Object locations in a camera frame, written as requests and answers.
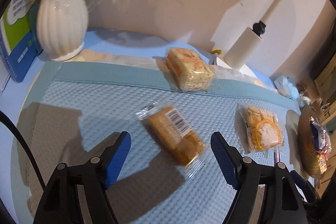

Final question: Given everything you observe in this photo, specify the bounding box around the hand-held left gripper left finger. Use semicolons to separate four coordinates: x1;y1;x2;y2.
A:
33;131;132;224

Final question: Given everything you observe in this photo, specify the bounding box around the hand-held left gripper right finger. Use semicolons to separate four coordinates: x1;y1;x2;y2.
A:
210;132;306;224

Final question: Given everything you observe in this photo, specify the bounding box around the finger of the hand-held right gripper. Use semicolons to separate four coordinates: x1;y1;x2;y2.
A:
290;170;323;205

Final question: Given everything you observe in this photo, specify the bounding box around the orange stick snack packet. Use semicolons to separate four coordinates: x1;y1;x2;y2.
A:
315;152;328;174

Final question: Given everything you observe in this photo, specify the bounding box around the woven basket with snacks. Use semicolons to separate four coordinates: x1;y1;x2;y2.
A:
298;105;332;180

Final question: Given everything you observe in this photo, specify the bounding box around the purple snack bag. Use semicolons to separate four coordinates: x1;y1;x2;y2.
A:
308;116;331;153

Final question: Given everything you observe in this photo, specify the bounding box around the yellow cracker packet with barcode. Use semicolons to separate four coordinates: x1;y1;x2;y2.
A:
135;101;210;178

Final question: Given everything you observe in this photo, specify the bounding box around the round-label biscuit packet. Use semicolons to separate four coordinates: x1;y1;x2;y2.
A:
238;103;286;153

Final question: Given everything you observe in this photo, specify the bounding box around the blue textured table mat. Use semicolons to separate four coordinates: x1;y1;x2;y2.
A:
10;30;302;224

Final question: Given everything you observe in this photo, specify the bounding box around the white roll holder base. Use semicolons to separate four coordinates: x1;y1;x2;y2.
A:
210;52;271;83

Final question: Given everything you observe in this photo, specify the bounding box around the pale rice cracker packet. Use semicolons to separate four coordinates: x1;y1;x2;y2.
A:
154;47;223;93

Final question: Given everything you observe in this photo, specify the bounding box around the light blue plastic bag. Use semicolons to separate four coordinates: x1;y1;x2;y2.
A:
273;76;300;98

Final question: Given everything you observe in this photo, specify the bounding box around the beige cabinet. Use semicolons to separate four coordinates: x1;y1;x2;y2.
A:
314;64;336;132

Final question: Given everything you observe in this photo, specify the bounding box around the white paper towel roll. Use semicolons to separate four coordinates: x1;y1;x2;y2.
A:
223;26;264;69

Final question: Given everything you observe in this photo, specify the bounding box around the black roll holder knob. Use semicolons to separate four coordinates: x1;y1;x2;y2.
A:
252;20;267;37

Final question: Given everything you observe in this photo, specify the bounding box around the white ribbed vase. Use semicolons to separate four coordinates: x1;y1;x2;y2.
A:
36;0;89;61

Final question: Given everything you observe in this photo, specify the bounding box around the green and blue box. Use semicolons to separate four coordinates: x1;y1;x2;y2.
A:
0;0;45;83

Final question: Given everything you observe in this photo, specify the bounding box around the black cable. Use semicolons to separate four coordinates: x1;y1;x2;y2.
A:
0;110;46;189

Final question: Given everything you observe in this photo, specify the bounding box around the dark wall screen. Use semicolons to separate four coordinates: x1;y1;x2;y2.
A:
310;4;336;77

